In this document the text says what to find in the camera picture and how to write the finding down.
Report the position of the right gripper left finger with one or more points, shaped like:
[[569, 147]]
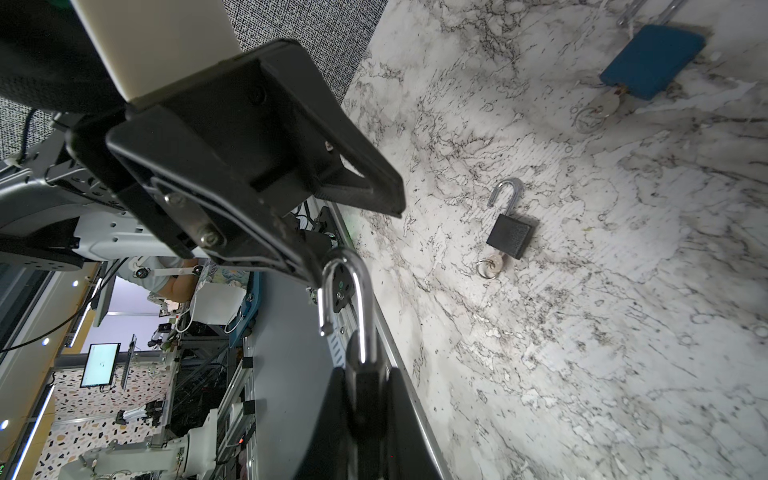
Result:
[[327, 454]]

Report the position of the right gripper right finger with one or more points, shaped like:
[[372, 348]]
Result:
[[407, 453]]

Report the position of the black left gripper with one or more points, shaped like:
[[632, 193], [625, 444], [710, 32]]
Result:
[[213, 165]]

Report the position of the blue padlock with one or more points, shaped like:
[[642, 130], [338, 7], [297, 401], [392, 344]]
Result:
[[646, 66]]

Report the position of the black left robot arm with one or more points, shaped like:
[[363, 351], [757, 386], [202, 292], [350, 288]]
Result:
[[49, 63]]

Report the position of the black padlock bottom right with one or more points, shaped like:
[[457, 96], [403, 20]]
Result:
[[367, 380]]

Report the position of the black padlock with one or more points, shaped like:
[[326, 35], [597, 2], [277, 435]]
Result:
[[509, 236], [367, 380]]

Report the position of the black padlock bottom left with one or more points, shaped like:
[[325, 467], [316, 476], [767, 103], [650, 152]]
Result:
[[509, 236]]

